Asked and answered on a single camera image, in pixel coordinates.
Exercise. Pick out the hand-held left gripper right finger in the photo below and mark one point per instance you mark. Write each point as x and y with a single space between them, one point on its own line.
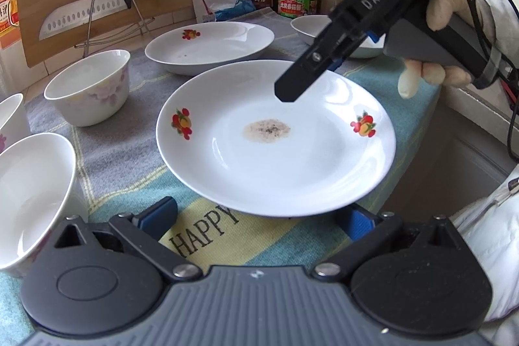
359 222

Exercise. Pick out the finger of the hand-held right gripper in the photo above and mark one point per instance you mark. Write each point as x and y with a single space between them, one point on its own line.
300 74
375 38

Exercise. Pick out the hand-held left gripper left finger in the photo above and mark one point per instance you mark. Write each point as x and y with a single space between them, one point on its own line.
156 214

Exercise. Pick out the large white fruit-print plate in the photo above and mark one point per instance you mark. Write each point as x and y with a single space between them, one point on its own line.
263 167

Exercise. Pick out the white flared bowl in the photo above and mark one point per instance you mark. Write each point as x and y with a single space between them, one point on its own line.
32 200

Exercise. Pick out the white bowl pink floral side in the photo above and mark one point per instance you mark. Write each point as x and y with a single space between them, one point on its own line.
93 102

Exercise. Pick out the person's right hand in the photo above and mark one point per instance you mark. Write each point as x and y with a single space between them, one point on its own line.
444 5

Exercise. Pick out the plain white shallow bowl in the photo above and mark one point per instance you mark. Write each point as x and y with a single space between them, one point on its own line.
308 28

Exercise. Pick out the striped checked tablecloth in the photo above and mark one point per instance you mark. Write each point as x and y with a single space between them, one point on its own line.
121 167

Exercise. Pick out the green-lid sauce jar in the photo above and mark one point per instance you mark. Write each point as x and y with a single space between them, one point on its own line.
298 3

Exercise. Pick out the deep white fruit-print plate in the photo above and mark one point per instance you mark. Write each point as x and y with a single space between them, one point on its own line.
211 46

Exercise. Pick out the person's white jacket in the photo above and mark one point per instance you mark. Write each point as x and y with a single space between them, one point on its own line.
490 240

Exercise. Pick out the white floral cup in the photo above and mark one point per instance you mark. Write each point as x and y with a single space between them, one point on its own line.
12 119

